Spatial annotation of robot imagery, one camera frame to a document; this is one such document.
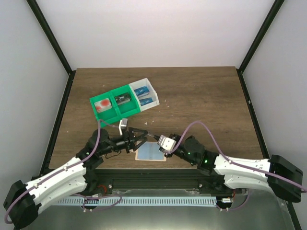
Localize blue card stack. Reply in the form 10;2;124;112
134;86;150;98

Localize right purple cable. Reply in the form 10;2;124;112
165;120;307;193

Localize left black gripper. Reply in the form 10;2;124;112
100;127;149;156

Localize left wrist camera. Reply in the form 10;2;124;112
118;118;128;136

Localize left black frame post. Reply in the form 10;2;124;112
25;0;73;75

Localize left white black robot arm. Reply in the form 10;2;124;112
3;127;148;229

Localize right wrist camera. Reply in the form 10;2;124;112
157;135;176;154

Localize light blue slotted cable duct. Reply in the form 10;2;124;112
57;196;216;206

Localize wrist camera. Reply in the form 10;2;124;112
157;135;176;154
118;118;128;136

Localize green plastic bin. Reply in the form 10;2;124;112
90;92;119;127
110;85;141;118

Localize left green plastic bin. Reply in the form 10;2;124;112
90;92;119;127

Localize middle green plastic bin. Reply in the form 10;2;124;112
110;85;141;118

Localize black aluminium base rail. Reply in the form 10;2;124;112
81;169;242;196

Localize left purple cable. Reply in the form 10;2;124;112
4;118;120;224

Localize black frame post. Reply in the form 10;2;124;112
238;0;285;71
25;0;73;75

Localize right black frame post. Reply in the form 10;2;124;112
238;0;285;71

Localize white plastic bin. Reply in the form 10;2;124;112
129;78;160;112

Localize purple cable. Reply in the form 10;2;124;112
165;120;307;193
4;118;120;224

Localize white red card stack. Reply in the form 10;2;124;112
94;98;112;113

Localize black card stack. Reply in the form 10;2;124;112
114;92;131;105

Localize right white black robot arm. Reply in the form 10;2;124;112
154;134;303;203

